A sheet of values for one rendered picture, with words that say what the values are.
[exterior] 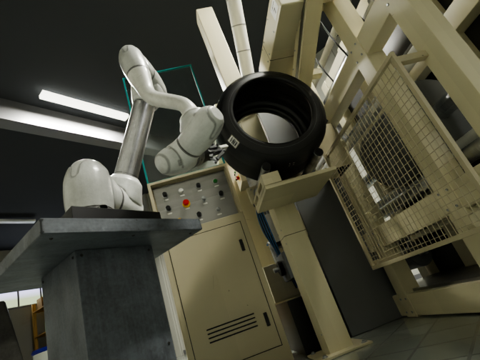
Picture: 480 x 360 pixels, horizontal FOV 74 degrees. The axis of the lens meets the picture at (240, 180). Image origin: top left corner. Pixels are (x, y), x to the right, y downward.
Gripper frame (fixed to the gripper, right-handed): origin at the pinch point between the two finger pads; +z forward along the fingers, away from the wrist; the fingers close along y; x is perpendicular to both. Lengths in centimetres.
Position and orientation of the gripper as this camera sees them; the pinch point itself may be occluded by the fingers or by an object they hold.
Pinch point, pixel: (222, 148)
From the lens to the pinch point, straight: 145.6
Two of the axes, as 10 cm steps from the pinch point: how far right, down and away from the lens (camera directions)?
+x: 4.9, -7.5, -4.4
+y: 7.4, 6.3, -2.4
